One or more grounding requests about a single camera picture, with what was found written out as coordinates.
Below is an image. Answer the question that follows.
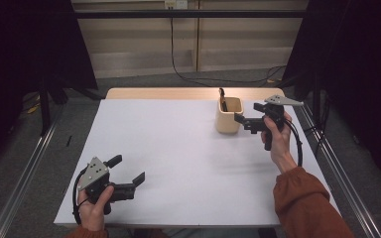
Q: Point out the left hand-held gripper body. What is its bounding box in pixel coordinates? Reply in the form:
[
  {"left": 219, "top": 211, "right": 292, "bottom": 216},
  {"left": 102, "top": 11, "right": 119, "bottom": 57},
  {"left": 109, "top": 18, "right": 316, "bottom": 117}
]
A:
[{"left": 76, "top": 156, "right": 137, "bottom": 216}]

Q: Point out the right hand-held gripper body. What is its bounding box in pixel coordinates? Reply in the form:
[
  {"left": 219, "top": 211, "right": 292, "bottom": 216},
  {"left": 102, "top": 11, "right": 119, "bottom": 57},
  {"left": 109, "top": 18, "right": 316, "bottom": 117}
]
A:
[{"left": 242, "top": 94, "right": 305, "bottom": 152}]

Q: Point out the beige square pen holder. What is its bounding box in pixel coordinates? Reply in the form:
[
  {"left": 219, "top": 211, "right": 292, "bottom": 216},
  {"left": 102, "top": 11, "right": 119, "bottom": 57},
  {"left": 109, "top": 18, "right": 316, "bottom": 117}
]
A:
[{"left": 214, "top": 96, "right": 245, "bottom": 135}]

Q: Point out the black pen with square top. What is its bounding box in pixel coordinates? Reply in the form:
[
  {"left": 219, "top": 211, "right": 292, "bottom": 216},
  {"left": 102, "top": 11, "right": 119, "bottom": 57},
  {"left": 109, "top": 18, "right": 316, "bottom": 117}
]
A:
[{"left": 218, "top": 87, "right": 226, "bottom": 112}]

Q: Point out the person's right hand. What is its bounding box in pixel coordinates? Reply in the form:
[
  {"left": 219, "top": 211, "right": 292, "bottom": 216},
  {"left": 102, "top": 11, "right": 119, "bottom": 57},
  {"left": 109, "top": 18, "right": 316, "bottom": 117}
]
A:
[{"left": 260, "top": 111, "right": 298, "bottom": 175}]

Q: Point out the person's left hand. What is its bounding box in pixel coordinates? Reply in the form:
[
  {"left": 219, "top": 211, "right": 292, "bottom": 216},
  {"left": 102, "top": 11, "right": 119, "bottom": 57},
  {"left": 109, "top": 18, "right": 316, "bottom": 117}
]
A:
[{"left": 77, "top": 184, "right": 116, "bottom": 232}]

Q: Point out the white table mat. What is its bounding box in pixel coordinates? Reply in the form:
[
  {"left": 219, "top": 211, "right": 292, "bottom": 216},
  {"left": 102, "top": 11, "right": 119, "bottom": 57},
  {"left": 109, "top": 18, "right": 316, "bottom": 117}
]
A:
[{"left": 53, "top": 98, "right": 340, "bottom": 227}]

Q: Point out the yellow floor piece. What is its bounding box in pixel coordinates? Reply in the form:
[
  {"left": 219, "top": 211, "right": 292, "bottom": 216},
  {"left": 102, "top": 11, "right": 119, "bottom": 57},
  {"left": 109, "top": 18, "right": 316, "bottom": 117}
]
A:
[{"left": 26, "top": 102, "right": 42, "bottom": 115}]

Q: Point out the black curtain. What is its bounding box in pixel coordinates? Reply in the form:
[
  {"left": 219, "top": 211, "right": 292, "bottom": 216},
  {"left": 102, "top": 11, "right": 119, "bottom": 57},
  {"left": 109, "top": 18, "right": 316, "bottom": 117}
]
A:
[
  {"left": 282, "top": 0, "right": 381, "bottom": 191},
  {"left": 0, "top": 0, "right": 98, "bottom": 177}
]

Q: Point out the left hand-held gripper cable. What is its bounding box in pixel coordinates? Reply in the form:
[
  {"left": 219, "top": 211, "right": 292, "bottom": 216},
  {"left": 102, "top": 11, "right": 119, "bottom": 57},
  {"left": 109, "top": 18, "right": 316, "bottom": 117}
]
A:
[{"left": 71, "top": 167, "right": 90, "bottom": 226}]

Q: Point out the hand-held gripper cable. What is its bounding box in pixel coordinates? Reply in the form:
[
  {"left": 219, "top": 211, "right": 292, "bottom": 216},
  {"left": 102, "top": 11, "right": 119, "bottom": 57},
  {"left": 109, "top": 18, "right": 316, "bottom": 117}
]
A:
[
  {"left": 283, "top": 118, "right": 304, "bottom": 168},
  {"left": 71, "top": 167, "right": 90, "bottom": 226}
]

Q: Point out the black metal stand post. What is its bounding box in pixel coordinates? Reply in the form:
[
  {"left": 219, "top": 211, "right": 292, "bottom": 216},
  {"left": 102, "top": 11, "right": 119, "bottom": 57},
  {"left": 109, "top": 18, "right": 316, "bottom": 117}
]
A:
[
  {"left": 38, "top": 78, "right": 53, "bottom": 137},
  {"left": 312, "top": 70, "right": 321, "bottom": 128}
]

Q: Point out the right hand-held gripper cable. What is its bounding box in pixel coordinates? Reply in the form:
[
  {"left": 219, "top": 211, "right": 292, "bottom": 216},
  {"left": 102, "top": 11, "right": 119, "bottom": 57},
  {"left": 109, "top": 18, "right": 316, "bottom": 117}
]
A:
[{"left": 283, "top": 118, "right": 304, "bottom": 168}]

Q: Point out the aluminium floor rail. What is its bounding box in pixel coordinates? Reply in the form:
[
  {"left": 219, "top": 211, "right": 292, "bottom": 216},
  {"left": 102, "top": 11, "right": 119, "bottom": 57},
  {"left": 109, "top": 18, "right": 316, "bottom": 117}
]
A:
[
  {"left": 0, "top": 105, "right": 65, "bottom": 238},
  {"left": 297, "top": 100, "right": 381, "bottom": 238}
]

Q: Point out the black wall cable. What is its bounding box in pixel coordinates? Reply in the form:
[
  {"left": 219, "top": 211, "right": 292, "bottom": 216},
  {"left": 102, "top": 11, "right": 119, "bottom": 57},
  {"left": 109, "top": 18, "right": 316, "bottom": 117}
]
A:
[{"left": 169, "top": 6, "right": 289, "bottom": 87}]

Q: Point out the black horizontal frame bar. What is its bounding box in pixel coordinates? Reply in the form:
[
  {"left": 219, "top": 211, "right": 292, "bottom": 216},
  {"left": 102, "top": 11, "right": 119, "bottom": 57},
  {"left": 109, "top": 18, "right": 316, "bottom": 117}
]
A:
[{"left": 73, "top": 9, "right": 307, "bottom": 19}]

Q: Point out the white wall socket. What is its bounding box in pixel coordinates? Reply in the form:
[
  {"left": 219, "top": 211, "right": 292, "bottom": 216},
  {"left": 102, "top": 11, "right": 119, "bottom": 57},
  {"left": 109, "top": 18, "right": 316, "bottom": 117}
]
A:
[{"left": 164, "top": 0, "right": 189, "bottom": 10}]

